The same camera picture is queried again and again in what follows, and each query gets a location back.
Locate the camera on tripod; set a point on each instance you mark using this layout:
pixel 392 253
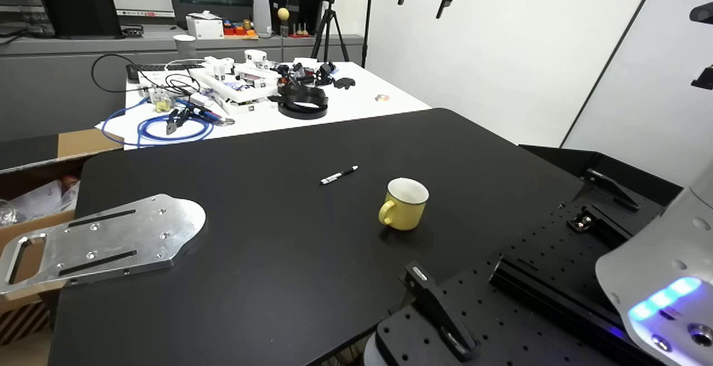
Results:
pixel 329 20

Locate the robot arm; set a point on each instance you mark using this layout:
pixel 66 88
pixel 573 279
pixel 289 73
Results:
pixel 657 266

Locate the black and white marker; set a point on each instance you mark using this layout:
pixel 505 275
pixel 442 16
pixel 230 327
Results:
pixel 338 175

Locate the yellow mug cup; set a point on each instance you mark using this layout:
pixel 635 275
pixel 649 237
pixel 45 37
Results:
pixel 405 208

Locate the black pliers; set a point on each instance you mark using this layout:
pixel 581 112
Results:
pixel 177 121

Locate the stack of black tape rolls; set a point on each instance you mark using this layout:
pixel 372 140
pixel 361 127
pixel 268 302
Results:
pixel 302 101

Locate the white tray of small parts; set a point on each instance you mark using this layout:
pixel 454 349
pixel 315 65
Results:
pixel 237 84

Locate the small yellow part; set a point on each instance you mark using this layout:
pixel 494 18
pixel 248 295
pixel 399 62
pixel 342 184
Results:
pixel 161 102

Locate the yellow ball on stand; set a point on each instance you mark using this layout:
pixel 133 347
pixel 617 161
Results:
pixel 283 15

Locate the grey paper cup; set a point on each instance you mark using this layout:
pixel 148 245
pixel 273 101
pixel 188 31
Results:
pixel 185 47

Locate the black clamp with silver bolt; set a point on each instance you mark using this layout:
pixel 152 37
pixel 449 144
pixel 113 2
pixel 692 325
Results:
pixel 582 221

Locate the black keyboard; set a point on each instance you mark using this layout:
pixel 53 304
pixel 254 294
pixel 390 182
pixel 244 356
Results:
pixel 161 69

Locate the white table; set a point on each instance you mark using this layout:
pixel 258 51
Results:
pixel 362 107

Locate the aluminium plate with slots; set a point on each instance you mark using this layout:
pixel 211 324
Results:
pixel 111 238

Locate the wooden peg toy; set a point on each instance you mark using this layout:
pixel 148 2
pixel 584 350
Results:
pixel 299 32

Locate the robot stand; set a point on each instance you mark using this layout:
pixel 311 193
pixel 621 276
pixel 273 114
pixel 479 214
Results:
pixel 535 293

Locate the white cardboard box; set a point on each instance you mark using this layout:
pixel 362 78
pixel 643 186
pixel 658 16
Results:
pixel 204 26

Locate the heap of colourful toy blocks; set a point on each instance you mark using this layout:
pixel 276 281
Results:
pixel 239 29

